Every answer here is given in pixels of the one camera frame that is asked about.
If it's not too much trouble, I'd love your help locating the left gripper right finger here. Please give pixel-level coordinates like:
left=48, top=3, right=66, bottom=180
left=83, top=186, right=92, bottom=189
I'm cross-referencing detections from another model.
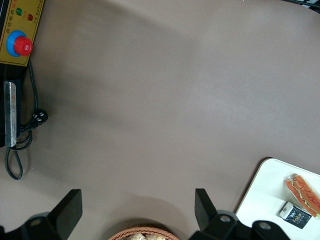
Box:
left=191, top=188, right=239, bottom=240

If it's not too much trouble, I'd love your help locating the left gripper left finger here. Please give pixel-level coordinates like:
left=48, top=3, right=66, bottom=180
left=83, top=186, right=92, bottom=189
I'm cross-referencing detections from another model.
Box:
left=21, top=189, right=83, bottom=240

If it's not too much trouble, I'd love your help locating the toy sandwich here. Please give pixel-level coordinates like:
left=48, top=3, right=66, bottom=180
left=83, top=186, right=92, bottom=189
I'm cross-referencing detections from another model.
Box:
left=283, top=173, right=320, bottom=219

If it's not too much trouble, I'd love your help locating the beige plastic tray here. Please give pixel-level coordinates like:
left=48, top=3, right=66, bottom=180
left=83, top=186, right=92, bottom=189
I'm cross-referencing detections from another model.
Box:
left=234, top=157, right=320, bottom=240

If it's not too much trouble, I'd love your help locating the round brown wicker basket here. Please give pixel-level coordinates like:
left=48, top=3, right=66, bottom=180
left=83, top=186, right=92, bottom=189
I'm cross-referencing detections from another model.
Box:
left=108, top=225, right=181, bottom=240

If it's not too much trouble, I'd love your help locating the clear packet biscuit snack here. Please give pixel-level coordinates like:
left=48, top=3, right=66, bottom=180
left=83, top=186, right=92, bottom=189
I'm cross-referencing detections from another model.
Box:
left=124, top=232, right=146, bottom=240
left=144, top=233, right=167, bottom=240

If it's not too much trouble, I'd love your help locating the small black snack box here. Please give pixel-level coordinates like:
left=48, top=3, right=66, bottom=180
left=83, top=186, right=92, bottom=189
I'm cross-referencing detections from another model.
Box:
left=278, top=201, right=313, bottom=230

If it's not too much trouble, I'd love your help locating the red emergency stop button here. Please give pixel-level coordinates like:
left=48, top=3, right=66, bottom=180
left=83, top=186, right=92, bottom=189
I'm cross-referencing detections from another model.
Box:
left=6, top=29, right=34, bottom=58

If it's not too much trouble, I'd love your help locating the yellow black control box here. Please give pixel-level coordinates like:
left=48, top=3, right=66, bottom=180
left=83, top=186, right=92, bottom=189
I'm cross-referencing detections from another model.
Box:
left=0, top=0, right=46, bottom=149

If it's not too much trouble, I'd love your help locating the black power cord with plug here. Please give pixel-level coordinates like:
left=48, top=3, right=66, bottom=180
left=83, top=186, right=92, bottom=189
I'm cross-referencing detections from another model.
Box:
left=4, top=59, right=49, bottom=181

